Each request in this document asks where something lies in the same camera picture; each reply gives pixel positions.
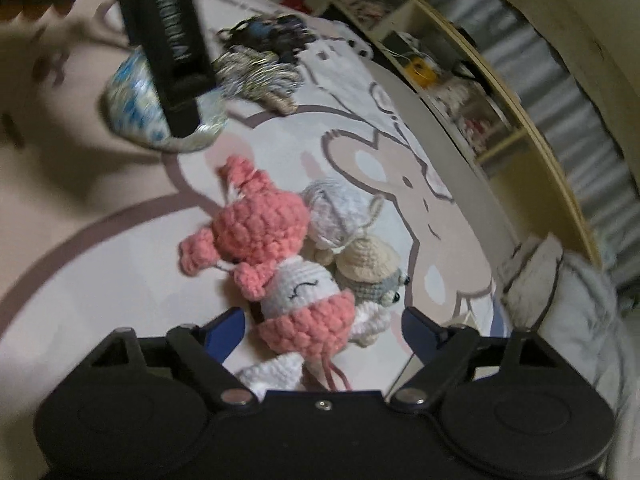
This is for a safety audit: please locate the lavender crochet doll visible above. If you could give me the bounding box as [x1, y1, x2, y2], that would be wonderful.
[299, 179, 386, 263]

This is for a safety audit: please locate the silver gold rope bundle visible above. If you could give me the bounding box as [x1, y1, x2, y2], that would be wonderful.
[211, 44, 302, 115]

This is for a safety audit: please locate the blue floral pouch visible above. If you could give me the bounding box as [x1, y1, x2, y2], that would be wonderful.
[102, 46, 229, 154]

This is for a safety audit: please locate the grey curtain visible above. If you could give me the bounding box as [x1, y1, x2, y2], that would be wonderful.
[445, 0, 640, 291]

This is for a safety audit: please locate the bear printed blanket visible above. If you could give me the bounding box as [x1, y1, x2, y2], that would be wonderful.
[0, 0, 503, 411]

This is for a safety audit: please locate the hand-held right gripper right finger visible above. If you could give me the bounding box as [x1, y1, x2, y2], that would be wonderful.
[390, 307, 556, 411]

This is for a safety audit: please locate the beige bed mattress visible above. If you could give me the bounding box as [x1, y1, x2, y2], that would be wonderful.
[369, 57, 507, 273]

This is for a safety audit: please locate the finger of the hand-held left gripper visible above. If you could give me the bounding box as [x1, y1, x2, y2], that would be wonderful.
[164, 92, 204, 139]

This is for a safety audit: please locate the grey crochet doll beige hat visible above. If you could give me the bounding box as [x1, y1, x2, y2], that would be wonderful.
[334, 236, 410, 307]

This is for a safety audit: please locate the grey quilt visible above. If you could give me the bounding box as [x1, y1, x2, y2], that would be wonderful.
[500, 245, 640, 421]

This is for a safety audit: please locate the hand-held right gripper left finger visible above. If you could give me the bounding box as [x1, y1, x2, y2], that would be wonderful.
[89, 307, 253, 413]

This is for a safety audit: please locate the yellow bag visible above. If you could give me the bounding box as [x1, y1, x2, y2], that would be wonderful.
[406, 56, 437, 85]

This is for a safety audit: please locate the long wooden shelf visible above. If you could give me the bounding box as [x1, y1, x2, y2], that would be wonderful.
[305, 0, 603, 268]

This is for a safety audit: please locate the pink white crochet doll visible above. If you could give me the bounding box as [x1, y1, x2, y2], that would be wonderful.
[179, 155, 397, 397]

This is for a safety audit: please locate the dark crochet piece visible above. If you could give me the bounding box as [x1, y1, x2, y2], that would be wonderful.
[216, 14, 315, 63]

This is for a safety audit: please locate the beige fuzzy pillow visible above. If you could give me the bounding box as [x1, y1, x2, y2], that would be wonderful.
[496, 236, 568, 331]

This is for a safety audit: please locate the white device with black eyes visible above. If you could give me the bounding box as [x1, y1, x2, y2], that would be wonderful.
[307, 34, 375, 61]

